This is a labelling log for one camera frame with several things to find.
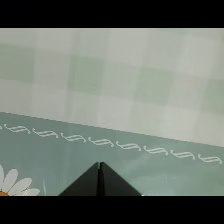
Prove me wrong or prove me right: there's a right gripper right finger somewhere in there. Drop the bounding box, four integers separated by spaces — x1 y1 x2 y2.
99 161 143 197

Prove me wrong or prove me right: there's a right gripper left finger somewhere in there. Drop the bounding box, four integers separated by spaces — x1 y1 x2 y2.
58 161 101 197

